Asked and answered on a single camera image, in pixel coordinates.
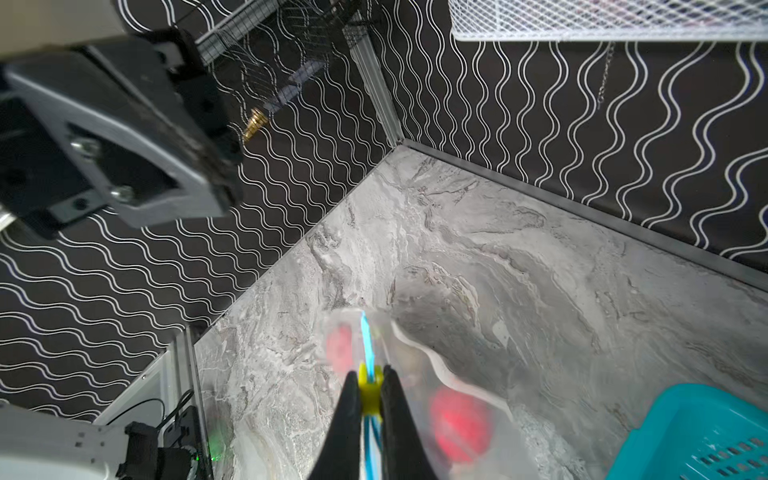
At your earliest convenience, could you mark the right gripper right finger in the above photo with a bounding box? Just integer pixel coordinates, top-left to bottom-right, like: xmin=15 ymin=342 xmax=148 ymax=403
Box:
xmin=380 ymin=365 xmax=437 ymax=480

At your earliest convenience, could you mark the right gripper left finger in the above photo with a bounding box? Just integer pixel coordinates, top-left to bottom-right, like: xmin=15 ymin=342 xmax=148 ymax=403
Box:
xmin=308 ymin=371 xmax=362 ymax=480

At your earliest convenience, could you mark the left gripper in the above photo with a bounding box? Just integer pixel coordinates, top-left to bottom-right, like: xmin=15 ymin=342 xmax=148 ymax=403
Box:
xmin=1 ymin=29 xmax=243 ymax=239

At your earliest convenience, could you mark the clear zip top bag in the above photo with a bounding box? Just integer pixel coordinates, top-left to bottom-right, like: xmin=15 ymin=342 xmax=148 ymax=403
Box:
xmin=325 ymin=308 xmax=538 ymax=479

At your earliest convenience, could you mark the red toy tomato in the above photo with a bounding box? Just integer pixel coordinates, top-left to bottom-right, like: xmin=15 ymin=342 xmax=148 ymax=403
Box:
xmin=429 ymin=387 xmax=494 ymax=463
xmin=325 ymin=323 xmax=356 ymax=378

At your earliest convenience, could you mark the teal plastic basket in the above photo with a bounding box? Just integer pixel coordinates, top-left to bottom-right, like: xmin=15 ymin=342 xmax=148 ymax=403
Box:
xmin=607 ymin=384 xmax=767 ymax=479

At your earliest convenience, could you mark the black wire wall basket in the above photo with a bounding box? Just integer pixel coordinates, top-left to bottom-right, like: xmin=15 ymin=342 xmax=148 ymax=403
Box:
xmin=198 ymin=1 xmax=374 ymax=142

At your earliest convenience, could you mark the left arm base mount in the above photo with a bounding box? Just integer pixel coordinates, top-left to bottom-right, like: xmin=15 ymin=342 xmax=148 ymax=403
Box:
xmin=115 ymin=389 xmax=213 ymax=480

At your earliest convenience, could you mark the white mesh wall basket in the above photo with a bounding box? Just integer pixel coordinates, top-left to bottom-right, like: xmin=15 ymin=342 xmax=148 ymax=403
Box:
xmin=448 ymin=0 xmax=767 ymax=42

